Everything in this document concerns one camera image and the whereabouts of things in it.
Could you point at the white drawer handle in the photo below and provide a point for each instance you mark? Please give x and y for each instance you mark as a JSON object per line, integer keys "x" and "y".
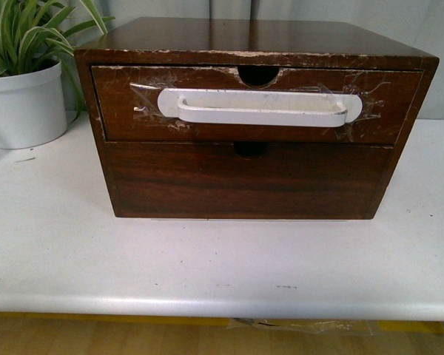
{"x": 262, "y": 108}

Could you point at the dark wooden drawer cabinet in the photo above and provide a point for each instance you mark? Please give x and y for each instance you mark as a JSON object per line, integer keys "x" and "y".
{"x": 198, "y": 42}

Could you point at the wooden drawer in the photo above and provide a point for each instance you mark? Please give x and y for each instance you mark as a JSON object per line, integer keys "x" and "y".
{"x": 127, "y": 100}
{"x": 205, "y": 180}

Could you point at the green striped spider plant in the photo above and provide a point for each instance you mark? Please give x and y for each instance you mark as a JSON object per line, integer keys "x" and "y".
{"x": 34, "y": 33}

